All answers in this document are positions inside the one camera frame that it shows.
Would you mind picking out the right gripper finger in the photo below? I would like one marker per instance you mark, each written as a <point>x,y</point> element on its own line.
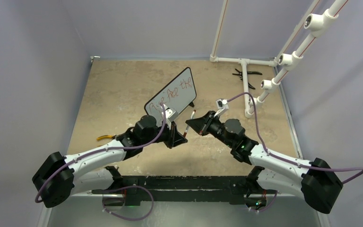
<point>202,118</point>
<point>197,127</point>

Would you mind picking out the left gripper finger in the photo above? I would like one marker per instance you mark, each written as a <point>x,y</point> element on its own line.
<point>174,133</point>
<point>174,142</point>

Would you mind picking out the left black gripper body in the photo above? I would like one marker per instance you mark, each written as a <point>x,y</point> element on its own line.
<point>157,132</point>

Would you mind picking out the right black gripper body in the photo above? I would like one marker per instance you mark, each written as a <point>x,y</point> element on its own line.
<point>216,128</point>

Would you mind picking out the small black-framed whiteboard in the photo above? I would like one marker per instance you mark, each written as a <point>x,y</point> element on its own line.
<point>178,94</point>

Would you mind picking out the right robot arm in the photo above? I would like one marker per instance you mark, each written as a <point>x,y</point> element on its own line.
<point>312,181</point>

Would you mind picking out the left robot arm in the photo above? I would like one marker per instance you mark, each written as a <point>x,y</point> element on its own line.
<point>55,180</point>

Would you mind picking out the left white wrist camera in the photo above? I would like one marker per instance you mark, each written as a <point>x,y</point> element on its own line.
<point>170,114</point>

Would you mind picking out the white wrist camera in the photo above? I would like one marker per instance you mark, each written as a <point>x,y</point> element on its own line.
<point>222,105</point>
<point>170,114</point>

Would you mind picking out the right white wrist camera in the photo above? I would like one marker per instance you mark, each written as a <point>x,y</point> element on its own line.
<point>222,105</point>

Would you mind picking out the yellow-handled pliers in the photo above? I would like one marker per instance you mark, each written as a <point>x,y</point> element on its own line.
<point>106,137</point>

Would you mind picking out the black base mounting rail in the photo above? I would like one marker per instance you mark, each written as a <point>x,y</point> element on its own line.
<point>236,190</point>

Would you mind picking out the aluminium extrusion frame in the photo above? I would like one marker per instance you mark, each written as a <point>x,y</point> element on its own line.
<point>98,210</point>

